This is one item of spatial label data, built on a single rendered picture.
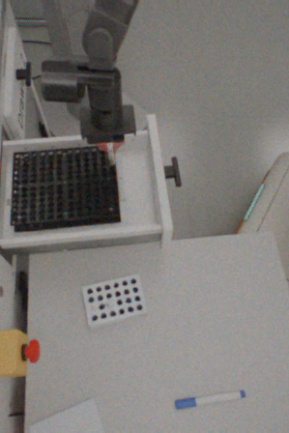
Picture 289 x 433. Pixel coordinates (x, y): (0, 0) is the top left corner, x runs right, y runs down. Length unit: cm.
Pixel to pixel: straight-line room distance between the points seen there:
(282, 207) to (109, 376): 101
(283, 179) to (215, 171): 41
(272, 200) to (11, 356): 117
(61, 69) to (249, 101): 170
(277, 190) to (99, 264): 93
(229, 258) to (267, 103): 147
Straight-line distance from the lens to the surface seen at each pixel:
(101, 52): 60
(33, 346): 72
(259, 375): 87
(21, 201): 82
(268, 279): 91
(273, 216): 154
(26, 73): 102
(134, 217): 83
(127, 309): 81
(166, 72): 232
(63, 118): 207
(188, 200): 182
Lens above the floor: 159
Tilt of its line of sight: 64 degrees down
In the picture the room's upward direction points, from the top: 2 degrees clockwise
